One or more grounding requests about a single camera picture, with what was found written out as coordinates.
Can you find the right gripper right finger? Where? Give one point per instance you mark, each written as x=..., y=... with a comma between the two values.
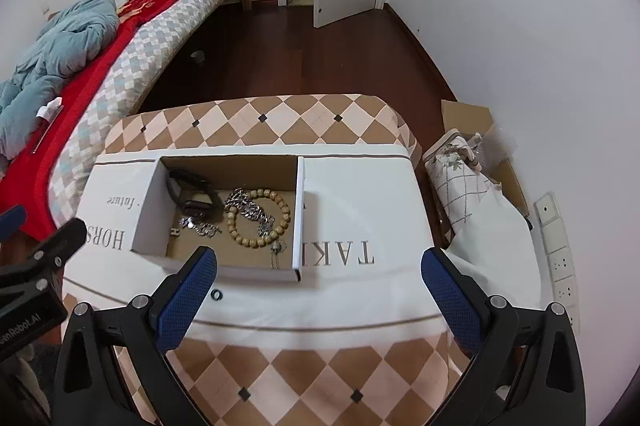
x=524, y=363

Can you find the teal blue duvet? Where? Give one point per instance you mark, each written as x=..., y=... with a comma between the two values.
x=65, y=45

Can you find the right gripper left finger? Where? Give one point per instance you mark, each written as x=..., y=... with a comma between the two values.
x=89, y=388

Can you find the red bed sheet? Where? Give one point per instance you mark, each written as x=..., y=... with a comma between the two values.
x=25, y=179

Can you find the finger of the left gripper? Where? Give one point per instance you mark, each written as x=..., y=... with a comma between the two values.
x=11, y=220

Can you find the white power strip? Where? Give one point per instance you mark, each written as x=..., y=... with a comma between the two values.
x=559, y=256

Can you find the white charger on bed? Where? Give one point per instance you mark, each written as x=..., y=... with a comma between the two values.
x=50, y=111

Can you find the checkered mattress cover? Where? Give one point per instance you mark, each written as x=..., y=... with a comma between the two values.
x=124, y=86

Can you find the black smart band watch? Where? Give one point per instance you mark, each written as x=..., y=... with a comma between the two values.
x=192, y=194

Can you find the black phone on bed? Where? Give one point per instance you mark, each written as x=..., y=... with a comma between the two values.
x=45, y=126

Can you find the cardboard box white outside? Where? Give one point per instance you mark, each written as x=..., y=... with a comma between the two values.
x=256, y=236

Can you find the white checked fabric bag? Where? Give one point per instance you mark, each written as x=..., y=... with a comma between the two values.
x=491, y=241

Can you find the brown cardboard piece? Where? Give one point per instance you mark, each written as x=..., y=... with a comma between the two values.
x=492, y=145

